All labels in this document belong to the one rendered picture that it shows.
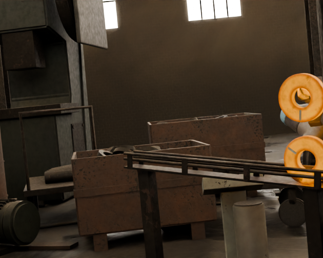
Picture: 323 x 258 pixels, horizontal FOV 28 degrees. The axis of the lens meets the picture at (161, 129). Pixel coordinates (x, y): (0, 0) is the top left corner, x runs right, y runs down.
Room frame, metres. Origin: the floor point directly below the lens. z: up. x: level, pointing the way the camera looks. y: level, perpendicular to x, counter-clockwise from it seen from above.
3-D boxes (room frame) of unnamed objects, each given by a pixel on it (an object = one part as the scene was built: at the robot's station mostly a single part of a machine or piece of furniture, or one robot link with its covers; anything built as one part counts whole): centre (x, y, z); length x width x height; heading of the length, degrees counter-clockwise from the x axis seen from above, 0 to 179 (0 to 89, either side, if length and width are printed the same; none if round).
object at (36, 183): (5.70, 0.92, 0.48); 1.18 x 0.65 x 0.96; 9
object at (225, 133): (6.19, -0.39, 0.38); 1.03 x 0.83 x 0.75; 92
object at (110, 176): (4.54, 0.18, 0.33); 0.93 x 0.73 x 0.66; 96
